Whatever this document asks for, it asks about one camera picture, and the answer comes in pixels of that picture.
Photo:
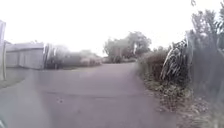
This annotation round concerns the low bushes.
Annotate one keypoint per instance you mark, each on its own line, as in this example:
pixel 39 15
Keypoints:
pixel 71 58

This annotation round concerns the trees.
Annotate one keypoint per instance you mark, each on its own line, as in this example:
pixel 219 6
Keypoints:
pixel 128 46

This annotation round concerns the pale post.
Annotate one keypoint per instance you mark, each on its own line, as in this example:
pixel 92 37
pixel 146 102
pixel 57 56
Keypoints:
pixel 2 50

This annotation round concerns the leaf litter verge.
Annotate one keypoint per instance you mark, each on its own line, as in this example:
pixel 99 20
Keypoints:
pixel 176 98

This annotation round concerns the grey asphalt path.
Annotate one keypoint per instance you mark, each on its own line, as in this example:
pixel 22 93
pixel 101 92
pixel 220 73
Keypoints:
pixel 96 96

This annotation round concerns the grass strip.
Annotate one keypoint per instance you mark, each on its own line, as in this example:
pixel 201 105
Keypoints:
pixel 10 77

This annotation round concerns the tall flax bushes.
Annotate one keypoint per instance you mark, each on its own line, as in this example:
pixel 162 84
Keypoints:
pixel 196 56

